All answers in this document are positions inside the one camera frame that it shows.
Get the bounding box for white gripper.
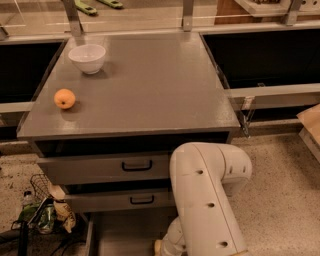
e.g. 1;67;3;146
154;237;176;256

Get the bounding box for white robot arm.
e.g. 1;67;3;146
154;142;252;256

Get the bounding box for grey middle drawer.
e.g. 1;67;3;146
65;188;175;213

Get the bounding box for grey open bottom drawer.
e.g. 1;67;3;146
85;207;177;256

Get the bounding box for grey top drawer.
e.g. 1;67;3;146
38;152;169;185

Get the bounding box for grey drawer cabinet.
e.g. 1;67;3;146
16;31;241;256

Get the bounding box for beige patterned bag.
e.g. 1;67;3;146
48;183;76;233

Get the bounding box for green snack bag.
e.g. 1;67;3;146
18;203;55;234

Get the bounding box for clear plastic bottle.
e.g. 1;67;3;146
22;191;35;208

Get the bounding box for orange fruit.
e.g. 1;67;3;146
54;89;76;110

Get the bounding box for brown cardboard box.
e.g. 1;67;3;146
297;104;320;145

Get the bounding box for white ceramic bowl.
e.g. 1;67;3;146
68;44;106;74

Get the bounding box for wooden board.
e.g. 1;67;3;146
215;0;281;25

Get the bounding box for green tool right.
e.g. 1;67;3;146
98;0;123;9

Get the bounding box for green tool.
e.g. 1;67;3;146
98;0;123;9
74;0;98;16

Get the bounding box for green tool left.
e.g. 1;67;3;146
74;0;98;16

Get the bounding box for black wire basket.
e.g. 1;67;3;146
30;174;50;200

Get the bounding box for metal post middle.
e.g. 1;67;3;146
181;0;194;32

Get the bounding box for metal post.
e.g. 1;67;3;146
282;0;302;26
62;0;83;37
181;0;194;32

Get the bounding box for metal post left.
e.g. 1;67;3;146
62;0;83;37

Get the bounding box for metal post right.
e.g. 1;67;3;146
282;0;302;26

